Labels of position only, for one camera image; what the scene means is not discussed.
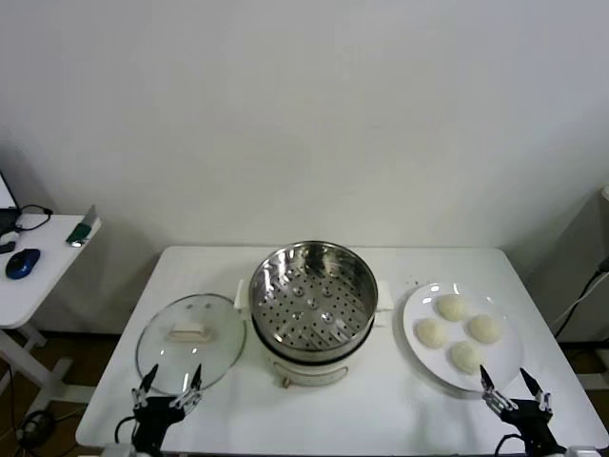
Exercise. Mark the white round plate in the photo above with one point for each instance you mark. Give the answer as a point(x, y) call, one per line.
point(502, 304)

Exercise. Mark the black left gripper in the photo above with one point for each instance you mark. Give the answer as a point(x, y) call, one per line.
point(157, 416)

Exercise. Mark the white side table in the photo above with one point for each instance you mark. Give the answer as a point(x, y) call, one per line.
point(47, 285)

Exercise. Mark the laptop computer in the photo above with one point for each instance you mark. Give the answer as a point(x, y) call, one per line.
point(5, 190)

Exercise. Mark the green flat device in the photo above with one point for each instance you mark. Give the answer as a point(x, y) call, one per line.
point(80, 231)

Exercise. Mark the small black object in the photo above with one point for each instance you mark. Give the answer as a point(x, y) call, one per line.
point(5, 248)

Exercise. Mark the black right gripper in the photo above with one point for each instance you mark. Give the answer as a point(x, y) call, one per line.
point(533, 423)

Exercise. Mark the blue computer mouse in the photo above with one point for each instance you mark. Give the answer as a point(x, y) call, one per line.
point(22, 263)

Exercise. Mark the white steamed baozi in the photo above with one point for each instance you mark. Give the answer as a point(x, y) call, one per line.
point(432, 333)
point(466, 357)
point(484, 328)
point(452, 308)

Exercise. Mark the stainless steel steamer basket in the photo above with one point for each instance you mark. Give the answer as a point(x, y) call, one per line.
point(266, 285)

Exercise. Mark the small white adapter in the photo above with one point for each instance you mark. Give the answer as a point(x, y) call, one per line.
point(10, 235)

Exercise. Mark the black wall plug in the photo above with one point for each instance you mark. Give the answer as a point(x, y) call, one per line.
point(603, 266)

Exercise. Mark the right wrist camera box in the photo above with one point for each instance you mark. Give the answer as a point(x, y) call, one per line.
point(578, 451)

